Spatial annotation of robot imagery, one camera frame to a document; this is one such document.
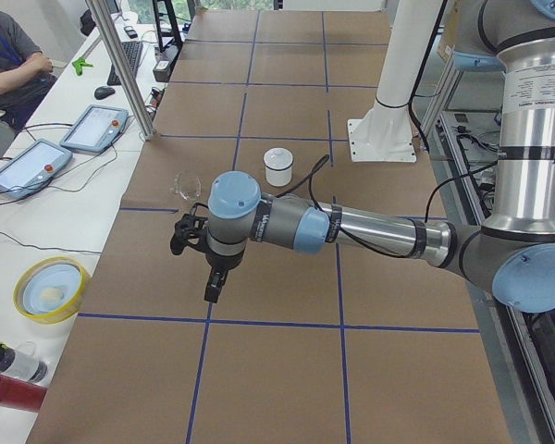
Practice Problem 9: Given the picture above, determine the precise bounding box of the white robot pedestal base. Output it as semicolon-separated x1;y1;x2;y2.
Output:
348;0;446;163

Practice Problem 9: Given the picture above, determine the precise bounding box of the white enamel mug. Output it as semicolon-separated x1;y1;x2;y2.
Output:
264;154;293;187

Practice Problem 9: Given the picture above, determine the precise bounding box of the black phone handset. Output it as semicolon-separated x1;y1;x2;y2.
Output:
123;26;138;39

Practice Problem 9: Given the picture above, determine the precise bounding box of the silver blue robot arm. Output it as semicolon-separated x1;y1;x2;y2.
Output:
203;1;555;313

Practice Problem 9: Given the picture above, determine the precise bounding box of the far grey teach pendant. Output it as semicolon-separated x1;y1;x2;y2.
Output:
59;105;129;154

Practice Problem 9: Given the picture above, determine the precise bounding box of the clear black capped bottle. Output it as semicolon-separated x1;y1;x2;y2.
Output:
0;341;47;383

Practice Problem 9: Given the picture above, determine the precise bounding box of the brown cardboard box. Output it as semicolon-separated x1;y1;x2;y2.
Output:
437;1;460;62

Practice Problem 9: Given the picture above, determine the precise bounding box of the black pendant cable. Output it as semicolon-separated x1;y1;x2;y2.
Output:
0;122;135;255

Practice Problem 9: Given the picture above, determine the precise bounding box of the green plastic clamp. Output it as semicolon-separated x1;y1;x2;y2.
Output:
72;57;93;76

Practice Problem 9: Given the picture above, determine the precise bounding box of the seated person grey shirt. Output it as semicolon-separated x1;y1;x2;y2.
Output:
0;11;56;131

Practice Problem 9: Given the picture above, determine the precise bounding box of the red cylinder bottle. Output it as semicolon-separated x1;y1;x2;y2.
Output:
0;374;47;413

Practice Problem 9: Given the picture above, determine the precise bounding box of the near grey teach pendant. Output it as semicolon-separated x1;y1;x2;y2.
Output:
0;139;72;200

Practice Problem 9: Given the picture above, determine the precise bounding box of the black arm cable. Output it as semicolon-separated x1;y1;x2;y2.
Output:
277;154;496;258

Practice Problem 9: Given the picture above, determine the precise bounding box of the grey teach pendant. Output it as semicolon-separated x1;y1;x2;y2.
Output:
59;105;129;154
0;139;72;200

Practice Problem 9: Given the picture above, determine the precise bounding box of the grey power adapter box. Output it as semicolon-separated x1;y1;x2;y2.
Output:
153;46;179;82

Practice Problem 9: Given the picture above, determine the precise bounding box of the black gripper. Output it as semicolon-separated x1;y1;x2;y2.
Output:
204;251;243;303

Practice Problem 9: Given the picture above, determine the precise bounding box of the aluminium frame post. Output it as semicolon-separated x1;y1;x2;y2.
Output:
86;0;155;141

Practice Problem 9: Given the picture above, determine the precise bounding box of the yellow rimmed blue bowl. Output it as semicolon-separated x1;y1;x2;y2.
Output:
13;256;92;325

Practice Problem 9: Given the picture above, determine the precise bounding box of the black computer mouse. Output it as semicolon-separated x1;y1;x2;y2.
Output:
93;86;116;100

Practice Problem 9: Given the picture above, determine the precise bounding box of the black keyboard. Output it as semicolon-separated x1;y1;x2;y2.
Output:
106;41;142;86

